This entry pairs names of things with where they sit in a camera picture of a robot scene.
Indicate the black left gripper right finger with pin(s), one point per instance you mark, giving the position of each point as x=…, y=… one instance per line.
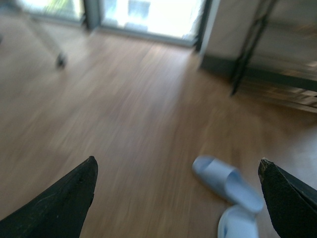
x=291, y=203

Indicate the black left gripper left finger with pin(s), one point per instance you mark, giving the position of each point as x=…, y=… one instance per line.
x=59, y=211

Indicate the black metal shoe rack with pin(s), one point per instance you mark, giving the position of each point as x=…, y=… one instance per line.
x=278, y=59

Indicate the light blue slipper near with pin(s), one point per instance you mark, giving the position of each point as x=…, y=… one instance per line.
x=237, y=222

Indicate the light blue slipper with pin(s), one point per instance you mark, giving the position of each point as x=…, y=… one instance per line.
x=237, y=222
x=226, y=181

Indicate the light blue slipper far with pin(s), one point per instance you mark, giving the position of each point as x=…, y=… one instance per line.
x=226, y=181

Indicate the white chair leg with caster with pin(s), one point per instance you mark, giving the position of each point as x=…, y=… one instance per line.
x=48, y=41

